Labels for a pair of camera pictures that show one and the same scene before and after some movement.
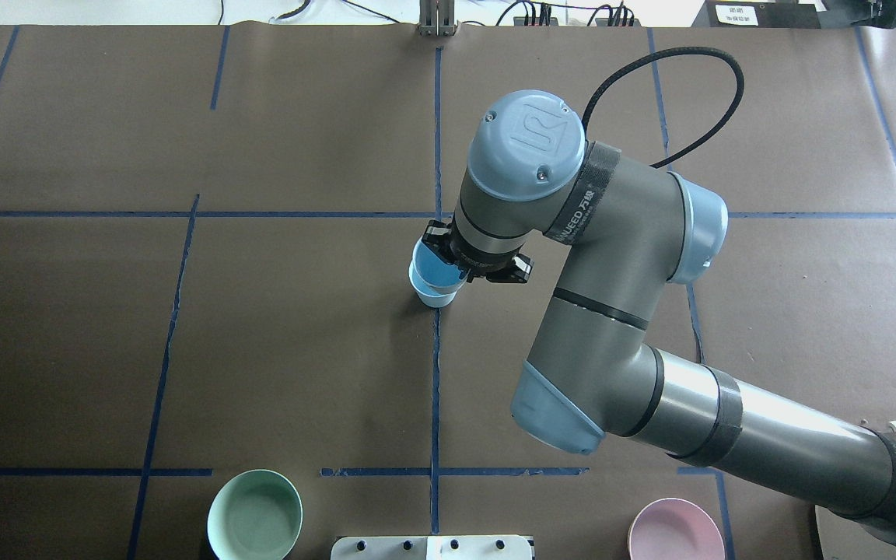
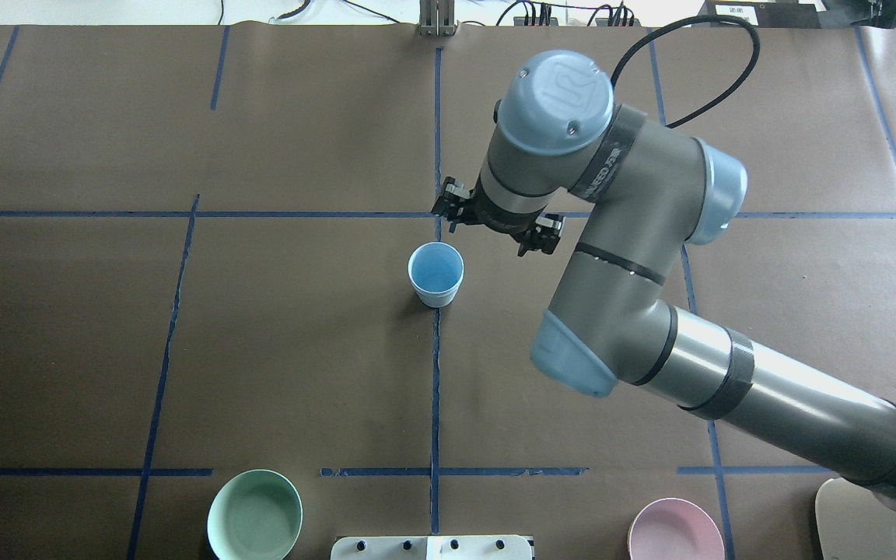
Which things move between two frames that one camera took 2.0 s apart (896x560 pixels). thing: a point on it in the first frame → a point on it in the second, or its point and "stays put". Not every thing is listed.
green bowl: (256, 515) stays put
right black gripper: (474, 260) → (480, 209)
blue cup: (435, 281) stays put
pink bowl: (674, 529) stays put
